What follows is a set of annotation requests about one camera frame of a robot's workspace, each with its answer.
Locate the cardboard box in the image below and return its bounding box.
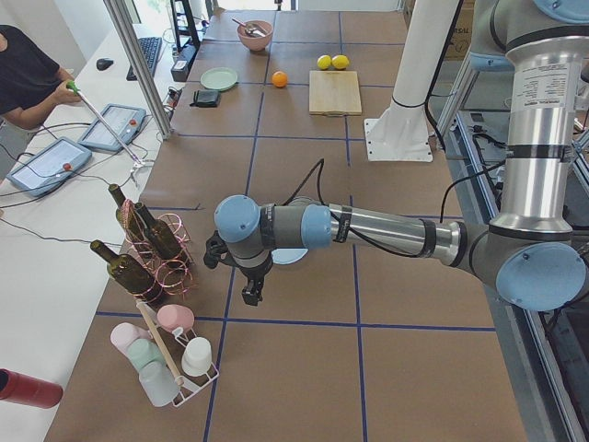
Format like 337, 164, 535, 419
445, 0, 475, 61

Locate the black folded cloth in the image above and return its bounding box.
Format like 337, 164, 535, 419
190, 89, 221, 108

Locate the white cup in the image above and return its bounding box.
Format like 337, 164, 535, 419
181, 337, 212, 377

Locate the aluminium frame post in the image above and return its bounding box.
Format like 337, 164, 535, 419
103, 0, 172, 140

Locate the dark glass bottle front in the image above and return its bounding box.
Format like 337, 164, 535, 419
90, 239, 165, 308

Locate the light grey cup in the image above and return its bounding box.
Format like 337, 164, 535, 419
138, 361, 179, 407

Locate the mint green cup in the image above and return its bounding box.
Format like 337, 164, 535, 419
126, 338, 166, 372

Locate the black computer mouse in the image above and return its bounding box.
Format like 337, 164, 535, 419
96, 57, 114, 72

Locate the orange fruit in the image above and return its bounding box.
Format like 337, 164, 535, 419
271, 71, 289, 88

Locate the black power box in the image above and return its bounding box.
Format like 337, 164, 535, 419
170, 43, 197, 83

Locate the copper wire bottle rack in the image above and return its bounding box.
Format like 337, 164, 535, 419
125, 209, 195, 297

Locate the red cylinder bottle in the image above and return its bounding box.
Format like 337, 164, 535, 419
1, 368, 64, 409

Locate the green handled reacher stick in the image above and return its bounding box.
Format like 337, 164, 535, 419
66, 80, 154, 187

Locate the yellow lemon left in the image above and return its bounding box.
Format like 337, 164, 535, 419
317, 54, 332, 71

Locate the dark glass bottle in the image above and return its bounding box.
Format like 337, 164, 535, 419
108, 183, 144, 242
134, 202, 190, 267
90, 239, 165, 308

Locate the yellow lemon right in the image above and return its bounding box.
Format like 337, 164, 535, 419
331, 54, 350, 70

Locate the pink bowl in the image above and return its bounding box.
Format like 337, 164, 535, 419
237, 20, 273, 52

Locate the black keyboard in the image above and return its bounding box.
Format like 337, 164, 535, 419
138, 37, 163, 76

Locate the light green plate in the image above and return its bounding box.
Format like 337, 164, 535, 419
200, 67, 238, 91

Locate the dark glass bottle middle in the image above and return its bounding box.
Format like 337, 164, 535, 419
134, 202, 190, 267

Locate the light blue plate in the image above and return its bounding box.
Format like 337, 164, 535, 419
271, 248, 308, 265

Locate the white wire cup rack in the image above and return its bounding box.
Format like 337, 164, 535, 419
136, 302, 219, 408

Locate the teach pendant tablet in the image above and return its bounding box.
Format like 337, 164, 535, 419
78, 103, 146, 152
7, 137, 92, 196

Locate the near teach pendant tablet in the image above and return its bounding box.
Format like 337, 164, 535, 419
7, 137, 92, 196

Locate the pink cup upper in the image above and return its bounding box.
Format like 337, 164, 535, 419
156, 304, 195, 332

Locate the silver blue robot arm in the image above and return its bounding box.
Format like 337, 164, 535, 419
203, 1, 588, 311

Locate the far teach pendant tablet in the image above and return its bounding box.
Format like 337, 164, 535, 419
78, 103, 146, 152

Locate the person in black shirt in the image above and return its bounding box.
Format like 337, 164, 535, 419
1, 25, 81, 130

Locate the dark glass bottle back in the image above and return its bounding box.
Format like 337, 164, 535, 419
108, 183, 144, 242

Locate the metal spoon in bowl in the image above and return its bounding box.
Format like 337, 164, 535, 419
232, 17, 268, 37

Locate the wooden cutting board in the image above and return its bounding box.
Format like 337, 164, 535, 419
308, 70, 363, 116

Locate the pale pink cup left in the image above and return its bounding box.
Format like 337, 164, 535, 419
110, 322, 152, 355

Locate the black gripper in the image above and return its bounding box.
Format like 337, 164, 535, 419
203, 231, 272, 305

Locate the yellow lemon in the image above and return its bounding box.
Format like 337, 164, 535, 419
317, 54, 332, 71
331, 54, 350, 70

